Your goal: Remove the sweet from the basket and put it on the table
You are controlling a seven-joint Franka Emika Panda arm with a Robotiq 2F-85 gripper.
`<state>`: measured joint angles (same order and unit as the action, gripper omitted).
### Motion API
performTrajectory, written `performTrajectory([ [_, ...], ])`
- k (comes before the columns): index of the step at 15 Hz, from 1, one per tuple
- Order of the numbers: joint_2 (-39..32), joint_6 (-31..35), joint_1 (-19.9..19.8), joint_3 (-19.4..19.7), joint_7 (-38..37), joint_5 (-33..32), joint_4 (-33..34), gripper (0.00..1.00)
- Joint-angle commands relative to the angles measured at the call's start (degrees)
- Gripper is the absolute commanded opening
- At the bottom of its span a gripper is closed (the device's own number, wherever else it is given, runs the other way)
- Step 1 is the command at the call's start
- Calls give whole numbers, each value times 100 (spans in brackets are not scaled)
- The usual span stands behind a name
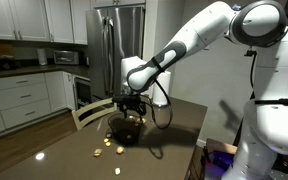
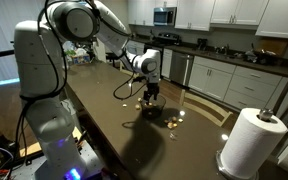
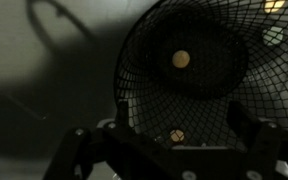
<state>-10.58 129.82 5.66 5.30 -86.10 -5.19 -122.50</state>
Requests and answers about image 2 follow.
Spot white cable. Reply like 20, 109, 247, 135
0, 145, 16, 161

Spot stainless steel microwave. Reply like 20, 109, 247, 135
153, 6, 178, 27

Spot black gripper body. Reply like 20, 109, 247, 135
144, 82, 161, 97

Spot dark kitchen countertop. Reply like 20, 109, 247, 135
165, 44, 288, 80

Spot black coffee maker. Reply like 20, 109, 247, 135
196, 38, 208, 52

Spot stainless steel dishwasher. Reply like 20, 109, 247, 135
169, 50, 195, 88

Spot white upper cabinet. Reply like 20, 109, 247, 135
174, 0, 216, 32
255, 0, 288, 40
210, 0, 270, 26
127, 0, 157, 27

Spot wooden cutting board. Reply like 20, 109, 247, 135
257, 37, 288, 58

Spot metal paper towel holder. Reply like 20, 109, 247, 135
216, 108, 274, 180

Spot wooden dining chair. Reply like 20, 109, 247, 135
178, 89, 234, 128

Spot white paper towel roll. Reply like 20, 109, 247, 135
219, 107, 288, 179

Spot white vertical blinds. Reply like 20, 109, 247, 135
0, 0, 47, 82

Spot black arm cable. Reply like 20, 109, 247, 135
14, 0, 100, 164

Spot white lower cabinet run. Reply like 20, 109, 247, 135
187, 55, 288, 113

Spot narrow white cabinet door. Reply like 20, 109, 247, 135
161, 48, 174, 80

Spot kitchen faucet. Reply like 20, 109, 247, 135
221, 43, 232, 56

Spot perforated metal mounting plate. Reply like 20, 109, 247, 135
10, 141, 118, 180

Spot black kitchen stove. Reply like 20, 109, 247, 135
143, 32, 182, 79

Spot dish rack with pots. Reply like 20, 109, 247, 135
244, 48, 279, 66

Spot tissue box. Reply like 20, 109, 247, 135
71, 48, 92, 65

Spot green potted plant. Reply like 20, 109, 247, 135
63, 48, 77, 58

